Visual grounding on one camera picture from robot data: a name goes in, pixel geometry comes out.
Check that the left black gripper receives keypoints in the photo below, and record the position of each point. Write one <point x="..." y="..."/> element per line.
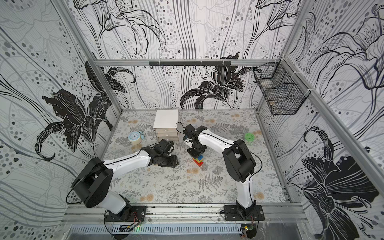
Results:
<point x="173" y="163"/>

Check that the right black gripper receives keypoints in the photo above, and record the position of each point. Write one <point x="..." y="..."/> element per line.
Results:
<point x="196" y="151"/>

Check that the red lego brick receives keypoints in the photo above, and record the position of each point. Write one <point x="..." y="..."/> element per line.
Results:
<point x="197" y="163"/>

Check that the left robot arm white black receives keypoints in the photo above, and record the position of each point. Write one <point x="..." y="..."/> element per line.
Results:
<point x="92" y="185"/>

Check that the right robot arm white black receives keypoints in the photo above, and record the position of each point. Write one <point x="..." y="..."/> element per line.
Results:
<point x="238" y="160"/>

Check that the white drawer cabinet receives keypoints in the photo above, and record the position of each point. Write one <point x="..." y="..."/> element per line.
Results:
<point x="165" y="125"/>

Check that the small blue alarm clock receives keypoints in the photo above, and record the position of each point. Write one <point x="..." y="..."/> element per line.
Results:
<point x="136" y="137"/>

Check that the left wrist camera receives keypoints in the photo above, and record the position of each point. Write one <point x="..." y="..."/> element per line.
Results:
<point x="164" y="147"/>

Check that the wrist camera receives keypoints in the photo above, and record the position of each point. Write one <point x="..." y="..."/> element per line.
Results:
<point x="191" y="134"/>
<point x="164" y="147"/>

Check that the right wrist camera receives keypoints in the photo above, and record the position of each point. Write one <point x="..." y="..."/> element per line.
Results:
<point x="191" y="134"/>

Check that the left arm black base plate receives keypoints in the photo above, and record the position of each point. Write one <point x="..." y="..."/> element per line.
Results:
<point x="134" y="214"/>

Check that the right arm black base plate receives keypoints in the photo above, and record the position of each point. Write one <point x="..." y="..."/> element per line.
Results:
<point x="234" y="213"/>

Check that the black wall hook bar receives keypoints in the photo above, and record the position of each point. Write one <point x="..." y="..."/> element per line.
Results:
<point x="190" y="63"/>

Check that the aluminium front rail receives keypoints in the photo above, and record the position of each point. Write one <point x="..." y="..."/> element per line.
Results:
<point x="190" y="214"/>

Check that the white slotted cable duct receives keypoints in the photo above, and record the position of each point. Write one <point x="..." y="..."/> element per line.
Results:
<point x="159" y="229"/>

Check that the black wire basket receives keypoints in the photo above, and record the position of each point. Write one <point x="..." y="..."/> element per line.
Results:
<point x="282" y="94"/>

